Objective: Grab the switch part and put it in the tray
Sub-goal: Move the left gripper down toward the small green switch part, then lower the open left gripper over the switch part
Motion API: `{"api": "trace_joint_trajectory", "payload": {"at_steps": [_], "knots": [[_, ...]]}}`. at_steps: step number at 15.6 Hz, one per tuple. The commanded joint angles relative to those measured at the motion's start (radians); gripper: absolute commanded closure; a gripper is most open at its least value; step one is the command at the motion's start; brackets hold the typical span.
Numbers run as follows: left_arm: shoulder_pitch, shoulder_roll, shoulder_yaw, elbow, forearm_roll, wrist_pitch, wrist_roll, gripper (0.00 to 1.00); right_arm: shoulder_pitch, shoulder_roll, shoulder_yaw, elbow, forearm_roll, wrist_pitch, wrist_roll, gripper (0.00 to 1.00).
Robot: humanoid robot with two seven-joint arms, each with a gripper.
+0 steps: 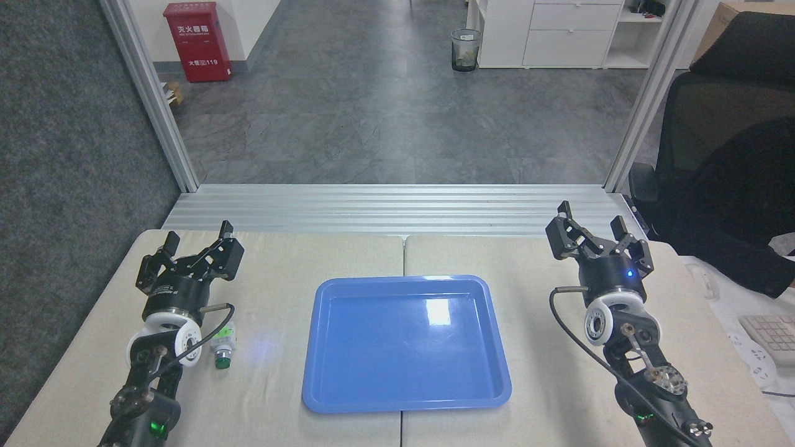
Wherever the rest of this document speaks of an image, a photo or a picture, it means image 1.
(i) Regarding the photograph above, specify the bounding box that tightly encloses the blue plastic tray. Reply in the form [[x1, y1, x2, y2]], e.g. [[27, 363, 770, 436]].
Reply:
[[302, 274, 514, 415]]

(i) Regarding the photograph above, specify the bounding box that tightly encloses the ribbed aluminium base plate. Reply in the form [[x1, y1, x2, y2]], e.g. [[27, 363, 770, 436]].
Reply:
[[160, 183, 651, 240]]

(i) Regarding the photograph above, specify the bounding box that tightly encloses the red fire extinguisher box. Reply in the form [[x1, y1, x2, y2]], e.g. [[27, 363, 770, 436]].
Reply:
[[163, 1, 234, 84]]

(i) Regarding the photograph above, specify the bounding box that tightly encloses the black mesh waste bin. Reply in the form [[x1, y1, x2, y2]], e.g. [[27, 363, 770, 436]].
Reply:
[[450, 28, 483, 73]]

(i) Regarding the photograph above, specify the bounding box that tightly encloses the silver aluminium post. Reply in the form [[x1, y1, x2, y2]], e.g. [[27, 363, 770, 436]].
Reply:
[[602, 0, 716, 194], [99, 0, 201, 194]]

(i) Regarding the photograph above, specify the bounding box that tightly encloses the white drawer cabinet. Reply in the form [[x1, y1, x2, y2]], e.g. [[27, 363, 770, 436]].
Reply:
[[466, 0, 669, 70]]

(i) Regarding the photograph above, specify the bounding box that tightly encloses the white keyboard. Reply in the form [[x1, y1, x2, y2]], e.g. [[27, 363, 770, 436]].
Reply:
[[738, 314, 795, 367]]

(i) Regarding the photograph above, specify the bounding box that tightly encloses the green push button switch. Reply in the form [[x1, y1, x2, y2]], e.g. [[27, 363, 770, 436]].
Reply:
[[209, 321, 239, 371]]

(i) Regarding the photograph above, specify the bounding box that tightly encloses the white power strip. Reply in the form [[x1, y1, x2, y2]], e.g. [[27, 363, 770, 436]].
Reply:
[[725, 332, 778, 391]]

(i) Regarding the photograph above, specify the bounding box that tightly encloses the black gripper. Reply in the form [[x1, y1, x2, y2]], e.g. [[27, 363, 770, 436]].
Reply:
[[545, 200, 655, 305], [135, 220, 245, 317]]

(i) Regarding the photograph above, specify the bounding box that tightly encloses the large brown cardboard box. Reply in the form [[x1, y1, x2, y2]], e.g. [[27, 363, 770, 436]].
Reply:
[[691, 1, 795, 64]]

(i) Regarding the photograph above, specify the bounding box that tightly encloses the black office chair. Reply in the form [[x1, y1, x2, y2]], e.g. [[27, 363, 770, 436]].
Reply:
[[628, 11, 795, 300]]

